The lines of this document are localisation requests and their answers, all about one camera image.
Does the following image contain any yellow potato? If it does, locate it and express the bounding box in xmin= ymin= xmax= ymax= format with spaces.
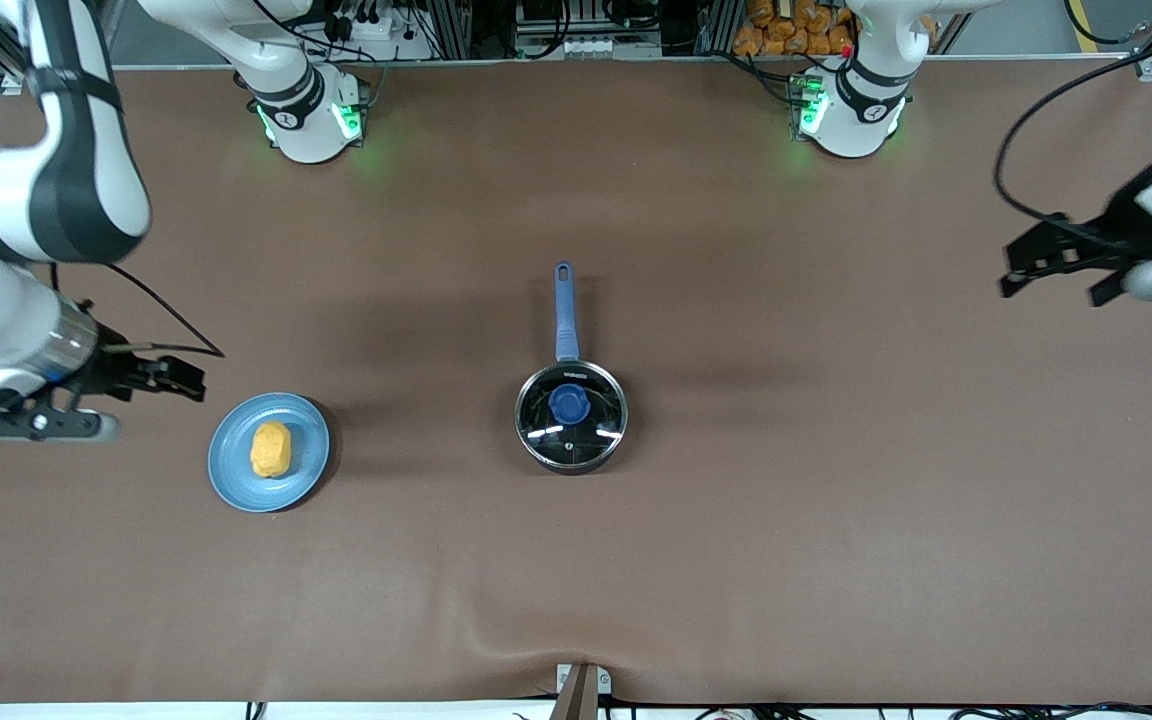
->
xmin=249 ymin=420 xmax=295 ymax=480

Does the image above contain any glass lid with blue knob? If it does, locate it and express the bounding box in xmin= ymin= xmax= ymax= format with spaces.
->
xmin=516 ymin=360 xmax=629 ymax=473

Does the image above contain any blue round plate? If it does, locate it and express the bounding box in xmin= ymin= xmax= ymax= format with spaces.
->
xmin=207 ymin=392 xmax=332 ymax=514

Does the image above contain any orange toy food pile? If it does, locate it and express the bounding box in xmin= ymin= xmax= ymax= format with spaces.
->
xmin=732 ymin=0 xmax=856 ymax=58

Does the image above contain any white power strip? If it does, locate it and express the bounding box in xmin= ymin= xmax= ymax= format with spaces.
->
xmin=321 ymin=0 xmax=439 ymax=63

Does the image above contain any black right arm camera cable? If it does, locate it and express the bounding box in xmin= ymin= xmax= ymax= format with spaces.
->
xmin=101 ymin=262 xmax=227 ymax=359

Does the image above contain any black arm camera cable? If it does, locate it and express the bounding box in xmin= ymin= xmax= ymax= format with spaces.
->
xmin=101 ymin=262 xmax=227 ymax=359
xmin=993 ymin=40 xmax=1152 ymax=226

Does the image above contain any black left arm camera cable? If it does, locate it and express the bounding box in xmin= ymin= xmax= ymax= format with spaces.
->
xmin=993 ymin=40 xmax=1152 ymax=226

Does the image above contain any black pot with blue handle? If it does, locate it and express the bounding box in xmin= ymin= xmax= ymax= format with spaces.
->
xmin=514 ymin=262 xmax=630 ymax=476

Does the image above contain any silver table edge bracket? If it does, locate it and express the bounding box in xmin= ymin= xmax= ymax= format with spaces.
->
xmin=553 ymin=662 xmax=613 ymax=720

